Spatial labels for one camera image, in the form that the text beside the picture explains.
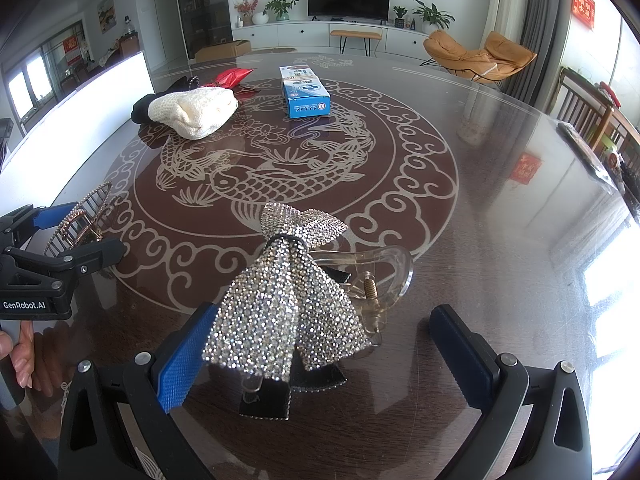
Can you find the white television cabinet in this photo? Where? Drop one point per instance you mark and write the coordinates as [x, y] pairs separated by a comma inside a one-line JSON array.
[[300, 35]]

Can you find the framed wall painting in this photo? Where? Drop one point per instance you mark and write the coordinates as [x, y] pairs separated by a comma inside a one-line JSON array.
[[106, 12]]

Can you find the blue carton box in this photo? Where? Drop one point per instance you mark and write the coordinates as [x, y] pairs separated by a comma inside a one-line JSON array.
[[307, 100]]

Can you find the wooden dining chair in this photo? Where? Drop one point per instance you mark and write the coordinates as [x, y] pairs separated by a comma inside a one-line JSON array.
[[575, 95]]

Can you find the red flower arrangement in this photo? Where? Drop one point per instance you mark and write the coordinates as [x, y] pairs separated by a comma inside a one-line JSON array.
[[245, 6]]

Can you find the red cloth item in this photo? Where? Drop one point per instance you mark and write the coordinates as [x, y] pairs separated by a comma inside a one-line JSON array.
[[607, 92]]

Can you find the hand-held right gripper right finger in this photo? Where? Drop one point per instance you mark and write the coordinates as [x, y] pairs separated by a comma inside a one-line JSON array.
[[460, 355]]

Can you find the wooden bench stool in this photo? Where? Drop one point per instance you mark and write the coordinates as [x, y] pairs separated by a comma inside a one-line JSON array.
[[356, 34]]

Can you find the gold pearl claw hair clip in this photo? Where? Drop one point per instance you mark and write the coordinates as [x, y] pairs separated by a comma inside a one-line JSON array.
[[75, 220]]

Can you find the person's left hand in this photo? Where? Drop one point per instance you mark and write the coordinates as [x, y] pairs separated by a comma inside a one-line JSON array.
[[22, 350]]

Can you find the green plant in glass vase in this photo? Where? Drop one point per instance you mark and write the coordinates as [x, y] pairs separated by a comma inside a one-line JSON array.
[[280, 4]]

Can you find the black velvet pouch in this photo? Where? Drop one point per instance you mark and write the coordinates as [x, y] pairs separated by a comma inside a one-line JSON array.
[[141, 107]]

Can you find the small potted plant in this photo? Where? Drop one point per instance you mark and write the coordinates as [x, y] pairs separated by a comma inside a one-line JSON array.
[[399, 14]]

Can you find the long white blue box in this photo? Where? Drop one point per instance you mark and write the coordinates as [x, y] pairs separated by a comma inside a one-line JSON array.
[[295, 71]]

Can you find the dark glass display cabinet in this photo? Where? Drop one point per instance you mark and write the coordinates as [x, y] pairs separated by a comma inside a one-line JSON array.
[[205, 5]]

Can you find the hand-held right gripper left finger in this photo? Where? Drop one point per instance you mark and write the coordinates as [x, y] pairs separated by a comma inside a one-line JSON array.
[[182, 360]]

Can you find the red wall hanging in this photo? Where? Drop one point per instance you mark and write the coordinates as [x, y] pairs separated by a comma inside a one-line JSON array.
[[583, 6]]

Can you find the round beige rug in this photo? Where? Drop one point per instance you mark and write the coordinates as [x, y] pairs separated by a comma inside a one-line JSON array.
[[272, 50]]

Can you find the rhinestone bow hair clip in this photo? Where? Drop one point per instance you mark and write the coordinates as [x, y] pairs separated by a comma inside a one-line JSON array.
[[270, 310]]

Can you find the red foil packet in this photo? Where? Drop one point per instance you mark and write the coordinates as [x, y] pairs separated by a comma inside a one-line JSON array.
[[232, 77]]

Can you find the red window poster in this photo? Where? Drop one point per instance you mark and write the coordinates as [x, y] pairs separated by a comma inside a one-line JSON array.
[[71, 50]]

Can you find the white round vase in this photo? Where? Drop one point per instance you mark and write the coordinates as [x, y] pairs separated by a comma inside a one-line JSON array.
[[260, 18]]

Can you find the clear water bottle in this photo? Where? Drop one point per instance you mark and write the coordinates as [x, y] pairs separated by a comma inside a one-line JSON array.
[[130, 25]]

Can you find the large leafy potted plant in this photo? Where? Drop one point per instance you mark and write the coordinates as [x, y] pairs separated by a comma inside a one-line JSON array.
[[432, 12]]

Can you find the dark patterned glass desktop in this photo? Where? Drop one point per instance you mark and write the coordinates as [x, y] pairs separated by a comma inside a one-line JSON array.
[[450, 210]]

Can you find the cardboard box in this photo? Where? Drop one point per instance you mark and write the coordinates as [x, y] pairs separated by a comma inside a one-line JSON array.
[[222, 50]]

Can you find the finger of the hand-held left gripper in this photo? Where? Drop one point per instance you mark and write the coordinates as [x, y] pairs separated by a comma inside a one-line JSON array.
[[47, 215], [85, 256]]

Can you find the orange lounge chair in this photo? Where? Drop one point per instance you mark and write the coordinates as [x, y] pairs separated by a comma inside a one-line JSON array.
[[450, 47]]

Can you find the grey curtain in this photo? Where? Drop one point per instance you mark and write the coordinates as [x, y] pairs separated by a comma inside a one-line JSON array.
[[545, 25]]

